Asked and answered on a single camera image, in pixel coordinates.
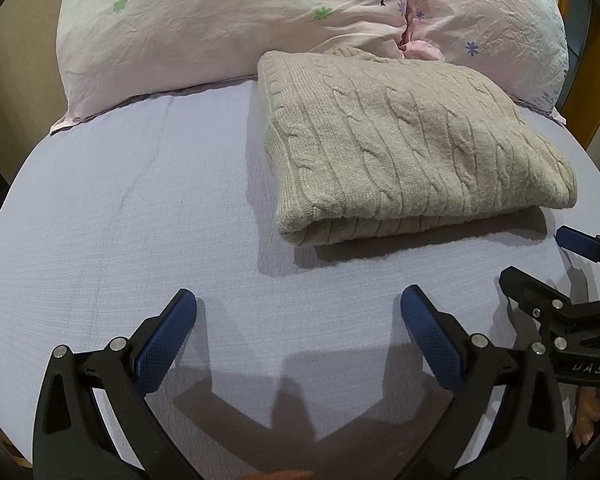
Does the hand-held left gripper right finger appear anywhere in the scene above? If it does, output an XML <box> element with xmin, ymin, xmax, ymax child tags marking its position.
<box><xmin>397</xmin><ymin>284</ymin><xmax>569</xmax><ymax>480</ymax></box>

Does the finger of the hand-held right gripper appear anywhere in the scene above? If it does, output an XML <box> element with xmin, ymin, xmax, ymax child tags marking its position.
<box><xmin>499</xmin><ymin>265</ymin><xmax>600</xmax><ymax>334</ymax></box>
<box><xmin>555</xmin><ymin>226</ymin><xmax>600</xmax><ymax>264</ymax></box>

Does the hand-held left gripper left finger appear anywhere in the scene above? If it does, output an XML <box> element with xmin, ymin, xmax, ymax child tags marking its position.
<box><xmin>32</xmin><ymin>288</ymin><xmax>198</xmax><ymax>480</ymax></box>

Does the beige cable-knit sweater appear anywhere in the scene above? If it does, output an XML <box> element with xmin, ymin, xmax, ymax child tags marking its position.
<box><xmin>256</xmin><ymin>46</ymin><xmax>579</xmax><ymax>249</ymax></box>

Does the person's right hand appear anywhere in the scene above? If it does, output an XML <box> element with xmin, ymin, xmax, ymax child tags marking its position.
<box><xmin>572</xmin><ymin>387</ymin><xmax>600</xmax><ymax>450</ymax></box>

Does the lavender bed sheet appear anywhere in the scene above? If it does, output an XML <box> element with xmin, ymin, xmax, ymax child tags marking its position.
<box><xmin>0</xmin><ymin>77</ymin><xmax>600</xmax><ymax>480</ymax></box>

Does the pale floral pillow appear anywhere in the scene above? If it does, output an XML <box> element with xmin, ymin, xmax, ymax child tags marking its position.
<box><xmin>405</xmin><ymin>0</ymin><xmax>571</xmax><ymax>123</ymax></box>

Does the pink floral pillow tree print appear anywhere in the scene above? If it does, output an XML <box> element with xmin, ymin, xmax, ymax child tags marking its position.
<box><xmin>49</xmin><ymin>0</ymin><xmax>417</xmax><ymax>136</ymax></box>

